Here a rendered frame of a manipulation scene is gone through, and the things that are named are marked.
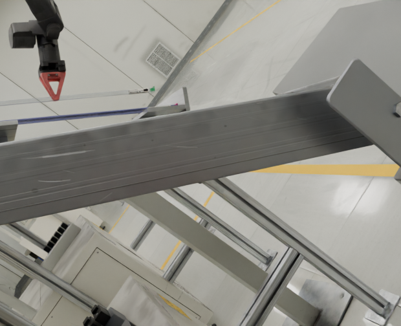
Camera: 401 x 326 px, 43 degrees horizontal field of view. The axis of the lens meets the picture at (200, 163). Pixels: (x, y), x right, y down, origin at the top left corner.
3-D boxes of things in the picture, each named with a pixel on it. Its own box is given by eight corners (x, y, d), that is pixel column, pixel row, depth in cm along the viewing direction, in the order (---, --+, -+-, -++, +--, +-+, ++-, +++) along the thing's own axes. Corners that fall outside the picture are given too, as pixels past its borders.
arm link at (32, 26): (61, 26, 137) (54, 3, 140) (17, 25, 131) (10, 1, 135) (55, 57, 146) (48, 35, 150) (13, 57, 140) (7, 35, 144)
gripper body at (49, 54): (41, 68, 139) (37, 41, 139) (38, 77, 148) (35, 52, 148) (65, 66, 141) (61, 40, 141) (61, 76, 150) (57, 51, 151)
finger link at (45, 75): (44, 99, 140) (39, 65, 140) (42, 104, 147) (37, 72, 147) (70, 97, 143) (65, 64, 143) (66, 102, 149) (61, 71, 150)
